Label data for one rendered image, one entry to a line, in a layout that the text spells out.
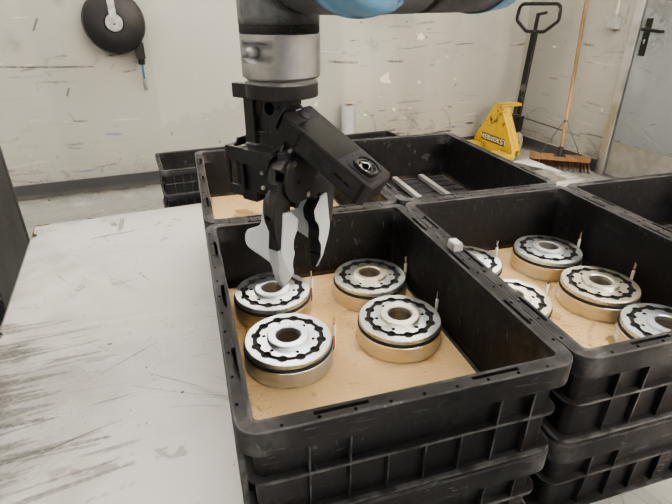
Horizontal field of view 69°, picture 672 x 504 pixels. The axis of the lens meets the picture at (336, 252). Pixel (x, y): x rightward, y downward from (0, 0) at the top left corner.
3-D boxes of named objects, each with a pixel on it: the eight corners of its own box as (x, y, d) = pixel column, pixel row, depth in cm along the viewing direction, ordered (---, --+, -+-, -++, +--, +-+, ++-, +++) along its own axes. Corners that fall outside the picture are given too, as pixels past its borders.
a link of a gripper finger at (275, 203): (286, 243, 54) (294, 163, 51) (298, 247, 53) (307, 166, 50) (256, 249, 50) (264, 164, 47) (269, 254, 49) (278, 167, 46)
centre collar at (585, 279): (628, 289, 67) (629, 285, 66) (598, 295, 65) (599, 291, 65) (601, 272, 71) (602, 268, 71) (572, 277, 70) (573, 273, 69)
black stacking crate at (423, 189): (546, 246, 90) (559, 187, 85) (397, 268, 82) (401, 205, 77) (444, 179, 124) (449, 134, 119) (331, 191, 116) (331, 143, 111)
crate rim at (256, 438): (577, 383, 44) (583, 362, 43) (239, 463, 36) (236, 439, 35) (400, 216, 78) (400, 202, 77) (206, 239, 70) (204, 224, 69)
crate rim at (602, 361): (816, 326, 51) (826, 307, 50) (577, 383, 44) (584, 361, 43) (559, 197, 86) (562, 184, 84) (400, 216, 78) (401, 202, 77)
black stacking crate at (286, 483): (553, 457, 48) (579, 366, 43) (251, 541, 41) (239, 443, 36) (396, 269, 82) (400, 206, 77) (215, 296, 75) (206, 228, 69)
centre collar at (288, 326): (312, 348, 55) (312, 344, 55) (268, 354, 54) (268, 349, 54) (306, 323, 60) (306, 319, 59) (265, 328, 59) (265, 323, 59)
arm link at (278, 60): (335, 32, 47) (279, 36, 41) (335, 82, 49) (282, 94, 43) (275, 30, 50) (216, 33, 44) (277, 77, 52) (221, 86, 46)
